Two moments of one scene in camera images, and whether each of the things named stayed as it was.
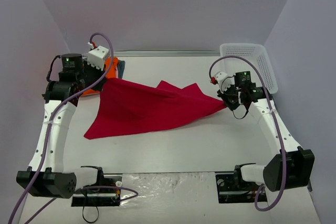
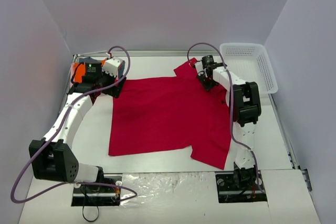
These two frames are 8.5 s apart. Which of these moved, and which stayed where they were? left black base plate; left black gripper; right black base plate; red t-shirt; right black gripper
Moved: red t-shirt; left black gripper; right black gripper
Stayed: left black base plate; right black base plate
